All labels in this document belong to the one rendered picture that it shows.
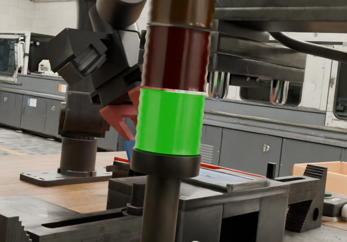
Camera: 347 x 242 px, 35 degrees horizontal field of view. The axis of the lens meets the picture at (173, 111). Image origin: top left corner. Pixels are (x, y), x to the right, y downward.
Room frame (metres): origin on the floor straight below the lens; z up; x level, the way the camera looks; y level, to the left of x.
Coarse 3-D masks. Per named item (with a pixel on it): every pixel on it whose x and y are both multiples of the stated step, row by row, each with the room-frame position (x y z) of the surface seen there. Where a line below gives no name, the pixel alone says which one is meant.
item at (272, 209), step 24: (120, 192) 0.55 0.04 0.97; (288, 192) 0.65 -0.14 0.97; (192, 216) 0.51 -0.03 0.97; (216, 216) 0.54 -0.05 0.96; (240, 216) 0.61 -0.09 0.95; (264, 216) 0.61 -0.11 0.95; (192, 240) 0.51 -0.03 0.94; (216, 240) 0.54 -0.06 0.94; (240, 240) 0.61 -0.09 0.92; (264, 240) 0.61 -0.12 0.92
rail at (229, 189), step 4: (184, 180) 0.59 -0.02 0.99; (188, 180) 0.59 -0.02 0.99; (192, 180) 0.58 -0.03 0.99; (196, 180) 0.58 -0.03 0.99; (200, 180) 0.58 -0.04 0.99; (196, 184) 0.58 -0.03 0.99; (200, 184) 0.58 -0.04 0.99; (204, 184) 0.57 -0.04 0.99; (208, 184) 0.57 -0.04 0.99; (212, 184) 0.57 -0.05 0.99; (216, 184) 0.56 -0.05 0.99; (212, 188) 0.57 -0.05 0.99; (216, 188) 0.56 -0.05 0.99; (220, 188) 0.56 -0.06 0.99; (224, 188) 0.56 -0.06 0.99; (228, 188) 0.55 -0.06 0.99
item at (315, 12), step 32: (224, 0) 0.56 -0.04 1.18; (256, 0) 0.53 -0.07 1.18; (288, 0) 0.51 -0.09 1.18; (320, 0) 0.49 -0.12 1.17; (224, 32) 0.56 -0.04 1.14; (256, 32) 0.60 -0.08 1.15; (320, 32) 0.57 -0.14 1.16; (224, 64) 0.53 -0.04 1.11; (256, 64) 0.57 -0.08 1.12; (288, 64) 0.62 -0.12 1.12; (224, 96) 0.54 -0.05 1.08
